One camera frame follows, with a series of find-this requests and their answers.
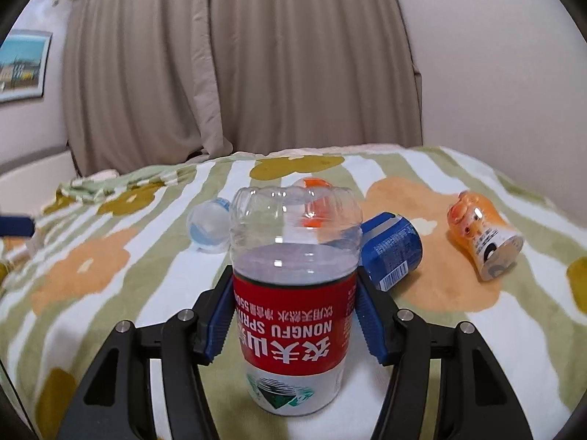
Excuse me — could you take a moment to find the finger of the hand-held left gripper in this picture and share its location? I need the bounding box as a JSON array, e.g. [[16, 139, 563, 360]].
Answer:
[[0, 213, 36, 239]]

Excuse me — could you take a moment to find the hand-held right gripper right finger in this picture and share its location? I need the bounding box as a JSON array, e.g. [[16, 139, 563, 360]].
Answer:
[[354, 266, 535, 440]]

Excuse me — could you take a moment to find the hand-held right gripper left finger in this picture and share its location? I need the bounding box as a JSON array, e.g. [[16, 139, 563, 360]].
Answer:
[[55, 265, 238, 440]]

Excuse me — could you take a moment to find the red-label water bottle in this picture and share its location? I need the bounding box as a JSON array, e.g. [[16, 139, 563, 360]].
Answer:
[[228, 186, 365, 418]]

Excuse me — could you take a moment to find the blue drink can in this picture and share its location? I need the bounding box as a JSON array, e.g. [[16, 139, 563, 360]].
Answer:
[[360, 212, 423, 292]]

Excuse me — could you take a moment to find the clear capsule with blue half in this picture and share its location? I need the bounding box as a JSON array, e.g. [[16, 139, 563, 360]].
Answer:
[[186, 198, 233, 253]]

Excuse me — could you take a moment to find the green striped floral blanket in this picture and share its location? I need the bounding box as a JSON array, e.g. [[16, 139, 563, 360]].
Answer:
[[0, 143, 587, 440]]

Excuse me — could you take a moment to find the orange figure-shaped bottle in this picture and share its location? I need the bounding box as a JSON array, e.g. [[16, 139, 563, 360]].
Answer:
[[447, 191, 524, 283]]

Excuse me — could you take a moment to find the clear capsule with orange half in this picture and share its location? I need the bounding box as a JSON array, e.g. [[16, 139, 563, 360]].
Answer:
[[291, 176, 336, 230]]

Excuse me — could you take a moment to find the beige curtain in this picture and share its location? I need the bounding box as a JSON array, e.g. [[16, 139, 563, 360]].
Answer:
[[208, 0, 423, 157], [61, 0, 232, 177]]

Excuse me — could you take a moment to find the white bed frame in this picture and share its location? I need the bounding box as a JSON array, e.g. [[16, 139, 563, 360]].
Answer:
[[0, 143, 78, 185]]

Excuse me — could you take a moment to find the framed wall picture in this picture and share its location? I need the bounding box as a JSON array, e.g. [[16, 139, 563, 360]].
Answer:
[[0, 30, 54, 104]]

